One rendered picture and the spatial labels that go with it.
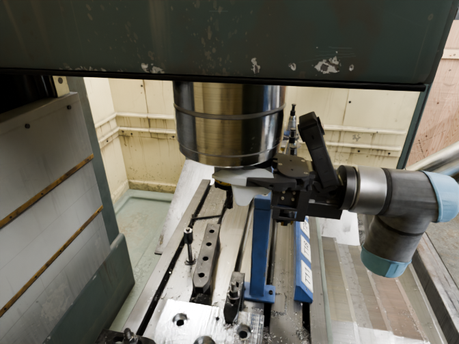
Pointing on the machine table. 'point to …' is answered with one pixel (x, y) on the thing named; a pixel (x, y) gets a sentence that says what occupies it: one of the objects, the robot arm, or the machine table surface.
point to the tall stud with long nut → (188, 244)
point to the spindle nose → (229, 122)
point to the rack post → (259, 259)
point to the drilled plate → (186, 332)
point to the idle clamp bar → (201, 287)
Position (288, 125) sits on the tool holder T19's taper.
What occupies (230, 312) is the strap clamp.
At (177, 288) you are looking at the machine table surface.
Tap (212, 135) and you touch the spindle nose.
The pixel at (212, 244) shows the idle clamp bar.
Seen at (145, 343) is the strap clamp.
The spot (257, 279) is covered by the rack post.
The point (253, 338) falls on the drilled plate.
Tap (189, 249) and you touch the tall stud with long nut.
